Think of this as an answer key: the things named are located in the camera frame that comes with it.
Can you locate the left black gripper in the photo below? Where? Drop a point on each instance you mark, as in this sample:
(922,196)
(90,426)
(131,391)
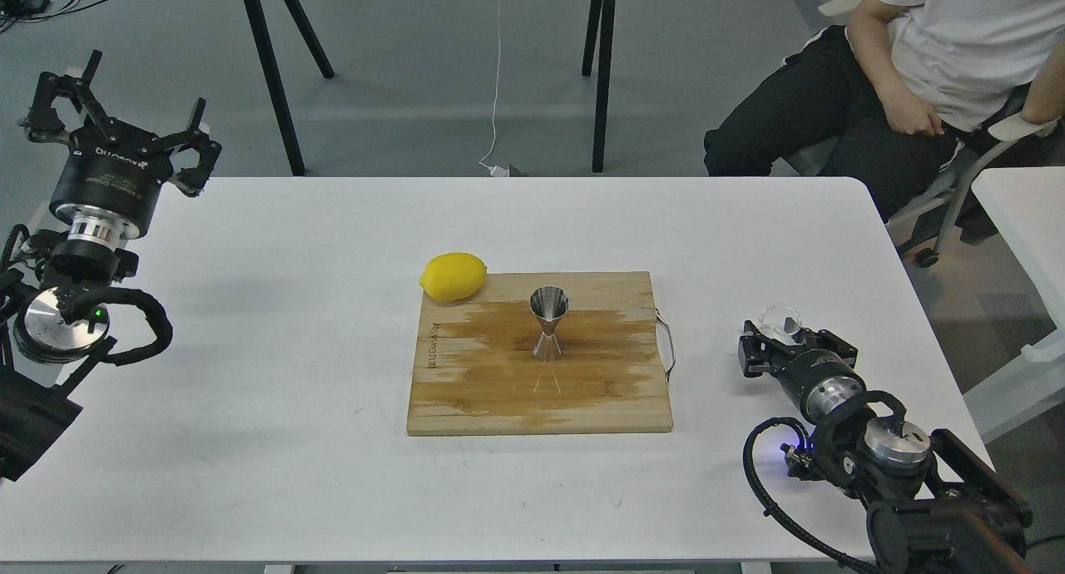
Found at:
(108,187)

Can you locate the steel jigger measuring cup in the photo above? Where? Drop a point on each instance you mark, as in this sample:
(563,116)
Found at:
(549,304)

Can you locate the seated person white shirt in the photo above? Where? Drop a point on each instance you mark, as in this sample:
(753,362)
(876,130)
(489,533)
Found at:
(899,86)

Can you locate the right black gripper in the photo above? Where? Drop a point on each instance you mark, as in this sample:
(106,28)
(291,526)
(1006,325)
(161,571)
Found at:
(816,376)

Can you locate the wooden cutting board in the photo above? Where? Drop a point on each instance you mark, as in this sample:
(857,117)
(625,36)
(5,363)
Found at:
(475,372)

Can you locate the yellow lemon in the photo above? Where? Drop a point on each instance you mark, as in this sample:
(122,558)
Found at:
(453,276)

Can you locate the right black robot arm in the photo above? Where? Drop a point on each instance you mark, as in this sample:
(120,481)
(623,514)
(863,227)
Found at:
(932,505)

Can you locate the black metal table frame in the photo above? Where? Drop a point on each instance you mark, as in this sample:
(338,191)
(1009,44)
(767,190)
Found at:
(446,53)

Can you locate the clear glass cup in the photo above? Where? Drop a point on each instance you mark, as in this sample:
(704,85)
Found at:
(780,322)

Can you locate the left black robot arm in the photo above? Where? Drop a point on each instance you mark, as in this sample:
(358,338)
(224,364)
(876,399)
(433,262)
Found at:
(63,308)

